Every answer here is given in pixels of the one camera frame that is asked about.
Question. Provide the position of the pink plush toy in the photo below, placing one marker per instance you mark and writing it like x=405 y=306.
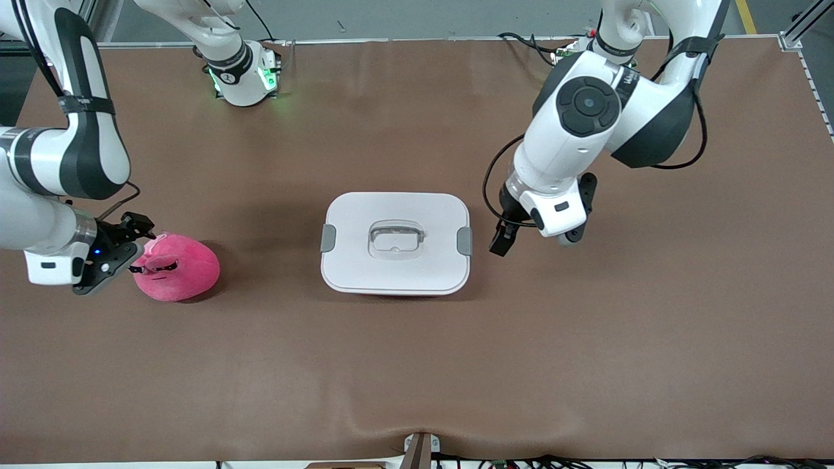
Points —
x=182 y=280

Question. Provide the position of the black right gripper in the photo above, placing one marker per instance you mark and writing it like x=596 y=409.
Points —
x=112 y=236

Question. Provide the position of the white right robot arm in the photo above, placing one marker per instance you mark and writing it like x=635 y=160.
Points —
x=85 y=130

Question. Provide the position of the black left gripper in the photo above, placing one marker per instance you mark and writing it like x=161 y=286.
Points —
x=510 y=213

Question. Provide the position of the metal table clamp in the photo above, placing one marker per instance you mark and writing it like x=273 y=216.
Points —
x=417 y=453

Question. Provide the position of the brown wooden board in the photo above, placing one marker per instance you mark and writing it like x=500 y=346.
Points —
x=345 y=466

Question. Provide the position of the aluminium frame profile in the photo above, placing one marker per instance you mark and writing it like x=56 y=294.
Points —
x=805 y=19
x=96 y=19

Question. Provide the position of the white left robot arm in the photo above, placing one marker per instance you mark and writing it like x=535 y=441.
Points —
x=567 y=143

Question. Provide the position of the white box lid grey latches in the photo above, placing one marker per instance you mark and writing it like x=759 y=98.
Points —
x=352 y=260

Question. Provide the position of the brown table mat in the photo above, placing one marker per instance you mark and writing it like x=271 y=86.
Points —
x=195 y=365

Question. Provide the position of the silver table edge rail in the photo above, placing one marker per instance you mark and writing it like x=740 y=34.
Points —
x=391 y=40

